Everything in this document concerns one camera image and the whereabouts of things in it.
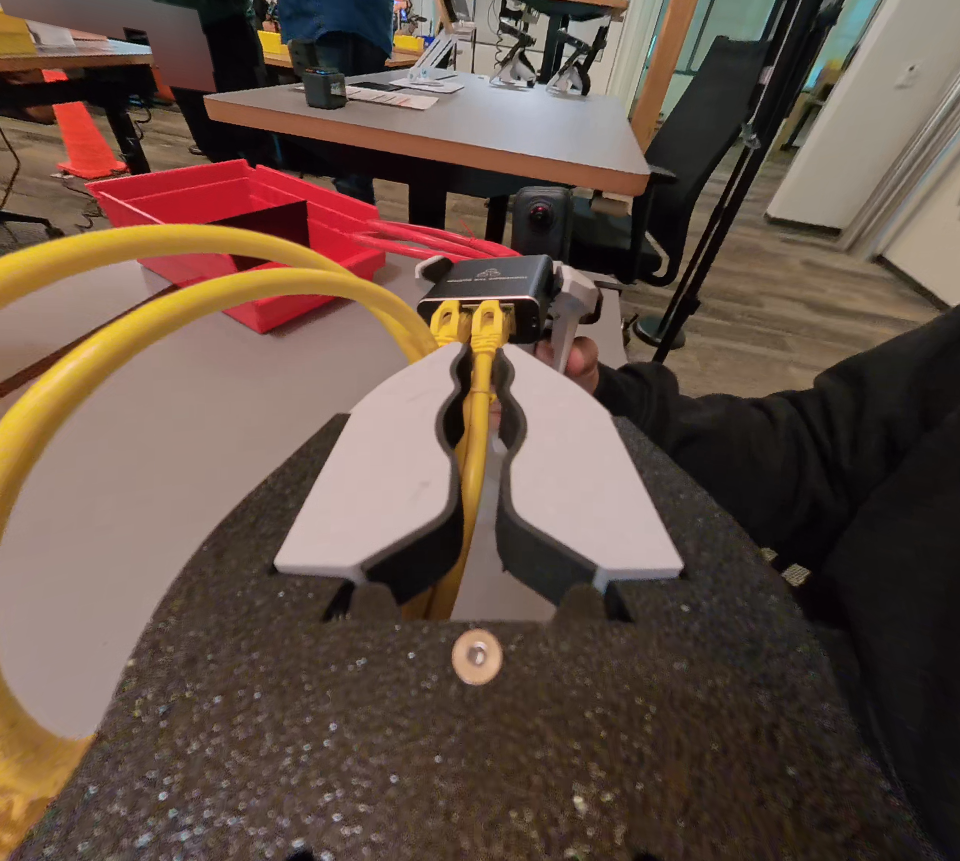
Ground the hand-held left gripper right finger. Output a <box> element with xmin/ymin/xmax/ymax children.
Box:
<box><xmin>493</xmin><ymin>343</ymin><xmax>686</xmax><ymax>609</ymax></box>

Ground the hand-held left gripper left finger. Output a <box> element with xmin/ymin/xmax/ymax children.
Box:
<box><xmin>272</xmin><ymin>342</ymin><xmax>472</xmax><ymax>607</ymax></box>

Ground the red ethernet cable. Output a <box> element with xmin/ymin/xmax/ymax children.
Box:
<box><xmin>352</xmin><ymin>217</ymin><xmax>522</xmax><ymax>262</ymax></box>

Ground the black ethernet splitter box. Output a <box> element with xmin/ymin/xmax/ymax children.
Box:
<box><xmin>416</xmin><ymin>253</ymin><xmax>558</xmax><ymax>346</ymax></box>

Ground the yellow ethernet cable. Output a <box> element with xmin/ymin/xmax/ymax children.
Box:
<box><xmin>0</xmin><ymin>223</ymin><xmax>500</xmax><ymax>825</ymax></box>

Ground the person's right forearm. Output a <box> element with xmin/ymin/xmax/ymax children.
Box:
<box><xmin>592</xmin><ymin>306</ymin><xmax>960</xmax><ymax>577</ymax></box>

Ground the person's right hand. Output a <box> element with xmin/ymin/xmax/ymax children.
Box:
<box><xmin>536</xmin><ymin>339</ymin><xmax>601</xmax><ymax>393</ymax></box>

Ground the grey table with wooden edge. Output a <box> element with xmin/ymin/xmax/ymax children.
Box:
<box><xmin>204</xmin><ymin>69</ymin><xmax>652</xmax><ymax>243</ymax></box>

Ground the black and white stand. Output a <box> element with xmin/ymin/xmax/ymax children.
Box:
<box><xmin>489</xmin><ymin>13</ymin><xmax>540</xmax><ymax>88</ymax></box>
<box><xmin>546</xmin><ymin>24</ymin><xmax>610</xmax><ymax>97</ymax></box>

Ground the white paper strip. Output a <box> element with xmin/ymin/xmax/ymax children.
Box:
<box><xmin>341</xmin><ymin>81</ymin><xmax>440</xmax><ymax>111</ymax></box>

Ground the black office chair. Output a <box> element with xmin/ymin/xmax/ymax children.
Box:
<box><xmin>573</xmin><ymin>34</ymin><xmax>774</xmax><ymax>288</ymax></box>

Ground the black cube device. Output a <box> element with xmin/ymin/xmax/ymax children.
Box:
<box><xmin>302</xmin><ymin>67</ymin><xmax>348</xmax><ymax>111</ymax></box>

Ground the red plastic compartment bin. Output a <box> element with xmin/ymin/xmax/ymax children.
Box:
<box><xmin>86</xmin><ymin>158</ymin><xmax>389</xmax><ymax>336</ymax></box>

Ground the black tripod stand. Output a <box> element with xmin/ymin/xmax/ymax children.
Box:
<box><xmin>630</xmin><ymin>0</ymin><xmax>871</xmax><ymax>363</ymax></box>

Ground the person's black hoodie torso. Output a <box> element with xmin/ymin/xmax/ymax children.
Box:
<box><xmin>757</xmin><ymin>426</ymin><xmax>960</xmax><ymax>861</ymax></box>

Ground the orange traffic cone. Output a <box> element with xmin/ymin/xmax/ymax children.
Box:
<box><xmin>41</xmin><ymin>69</ymin><xmax>130</xmax><ymax>180</ymax></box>

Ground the wooden desk with black legs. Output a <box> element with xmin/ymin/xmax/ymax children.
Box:
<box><xmin>0</xmin><ymin>36</ymin><xmax>155</xmax><ymax>176</ymax></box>

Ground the yellow storage bin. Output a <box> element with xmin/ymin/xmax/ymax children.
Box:
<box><xmin>0</xmin><ymin>12</ymin><xmax>39</xmax><ymax>56</ymax></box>

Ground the light wooden post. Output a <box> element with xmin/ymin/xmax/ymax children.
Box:
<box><xmin>630</xmin><ymin>0</ymin><xmax>732</xmax><ymax>150</ymax></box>

